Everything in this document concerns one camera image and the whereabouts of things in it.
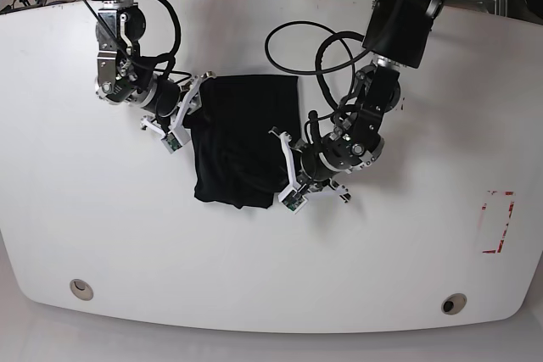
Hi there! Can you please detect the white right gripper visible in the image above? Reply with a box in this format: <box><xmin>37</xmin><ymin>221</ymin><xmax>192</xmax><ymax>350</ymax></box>
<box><xmin>140</xmin><ymin>71</ymin><xmax>216</xmax><ymax>140</ymax></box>

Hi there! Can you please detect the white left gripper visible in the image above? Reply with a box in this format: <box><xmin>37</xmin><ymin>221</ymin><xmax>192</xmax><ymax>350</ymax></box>
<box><xmin>269</xmin><ymin>127</ymin><xmax>351</xmax><ymax>203</ymax></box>

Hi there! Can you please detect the black T-shirt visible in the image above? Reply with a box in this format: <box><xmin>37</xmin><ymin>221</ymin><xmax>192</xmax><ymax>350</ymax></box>
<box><xmin>184</xmin><ymin>75</ymin><xmax>301</xmax><ymax>209</ymax></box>

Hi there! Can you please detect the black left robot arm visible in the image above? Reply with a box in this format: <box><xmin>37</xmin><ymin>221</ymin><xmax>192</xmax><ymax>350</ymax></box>
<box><xmin>278</xmin><ymin>0</ymin><xmax>445</xmax><ymax>211</ymax></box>

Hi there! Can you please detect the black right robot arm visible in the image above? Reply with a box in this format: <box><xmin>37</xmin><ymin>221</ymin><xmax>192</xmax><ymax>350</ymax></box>
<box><xmin>92</xmin><ymin>0</ymin><xmax>215</xmax><ymax>152</ymax></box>

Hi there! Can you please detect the right table grommet hole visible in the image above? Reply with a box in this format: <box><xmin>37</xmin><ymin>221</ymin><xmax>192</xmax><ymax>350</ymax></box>
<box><xmin>441</xmin><ymin>293</ymin><xmax>467</xmax><ymax>315</ymax></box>

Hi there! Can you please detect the table grommet hole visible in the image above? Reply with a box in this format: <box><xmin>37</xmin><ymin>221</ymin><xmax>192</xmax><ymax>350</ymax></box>
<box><xmin>441</xmin><ymin>293</ymin><xmax>467</xmax><ymax>315</ymax></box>
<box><xmin>70</xmin><ymin>279</ymin><xmax>93</xmax><ymax>301</ymax></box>

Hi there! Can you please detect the red tape rectangle marking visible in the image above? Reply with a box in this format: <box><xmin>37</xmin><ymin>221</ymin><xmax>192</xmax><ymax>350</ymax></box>
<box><xmin>476</xmin><ymin>190</ymin><xmax>516</xmax><ymax>254</ymax></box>

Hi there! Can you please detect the left table grommet hole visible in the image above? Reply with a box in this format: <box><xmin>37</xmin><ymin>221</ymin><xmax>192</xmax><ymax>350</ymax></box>
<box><xmin>70</xmin><ymin>279</ymin><xmax>93</xmax><ymax>301</ymax></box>

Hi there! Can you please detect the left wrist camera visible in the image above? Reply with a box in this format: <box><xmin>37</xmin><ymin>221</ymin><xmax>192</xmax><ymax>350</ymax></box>
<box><xmin>278</xmin><ymin>187</ymin><xmax>307</xmax><ymax>214</ymax></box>

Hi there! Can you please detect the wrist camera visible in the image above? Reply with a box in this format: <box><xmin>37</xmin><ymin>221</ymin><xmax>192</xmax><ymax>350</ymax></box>
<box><xmin>278</xmin><ymin>187</ymin><xmax>307</xmax><ymax>214</ymax></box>
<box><xmin>161</xmin><ymin>128</ymin><xmax>191</xmax><ymax>153</ymax></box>

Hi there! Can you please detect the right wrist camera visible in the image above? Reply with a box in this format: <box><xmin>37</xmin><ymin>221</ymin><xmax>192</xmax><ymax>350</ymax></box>
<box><xmin>161</xmin><ymin>128</ymin><xmax>191</xmax><ymax>153</ymax></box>

